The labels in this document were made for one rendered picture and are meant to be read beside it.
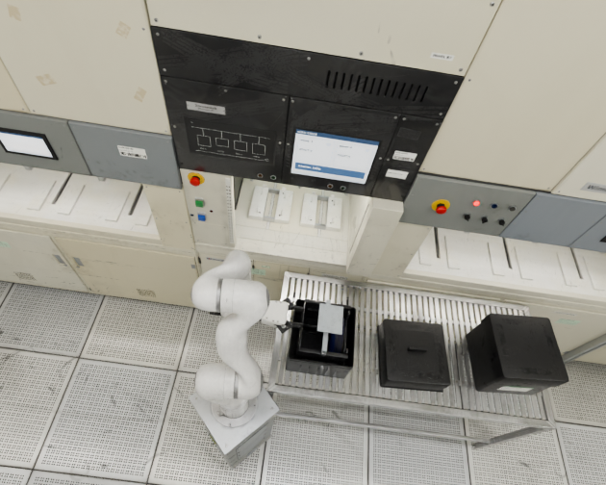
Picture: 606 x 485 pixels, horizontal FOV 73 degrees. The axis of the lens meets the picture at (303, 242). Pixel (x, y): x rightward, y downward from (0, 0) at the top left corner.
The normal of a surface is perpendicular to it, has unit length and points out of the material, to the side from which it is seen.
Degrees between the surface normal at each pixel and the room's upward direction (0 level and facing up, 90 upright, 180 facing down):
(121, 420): 0
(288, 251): 0
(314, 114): 90
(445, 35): 91
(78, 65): 90
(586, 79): 90
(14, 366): 0
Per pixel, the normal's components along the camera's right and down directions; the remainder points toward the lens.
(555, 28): -0.10, 0.83
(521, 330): 0.11, -0.55
